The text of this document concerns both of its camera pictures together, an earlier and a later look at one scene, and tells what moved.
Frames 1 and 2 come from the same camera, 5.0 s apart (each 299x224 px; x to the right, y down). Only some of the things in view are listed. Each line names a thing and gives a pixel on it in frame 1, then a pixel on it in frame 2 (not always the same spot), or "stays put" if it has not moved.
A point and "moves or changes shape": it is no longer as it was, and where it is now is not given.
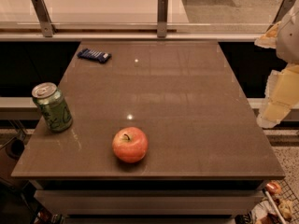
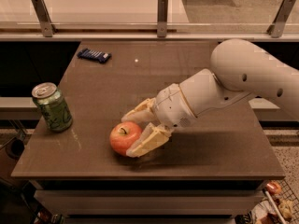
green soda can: x=53 y=106 stays put
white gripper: x=289 y=40 → x=172 y=106
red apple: x=130 y=145 moves or changes shape
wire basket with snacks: x=276 y=204 stays put
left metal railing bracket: x=43 y=16 stays put
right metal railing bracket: x=283 y=9 stays put
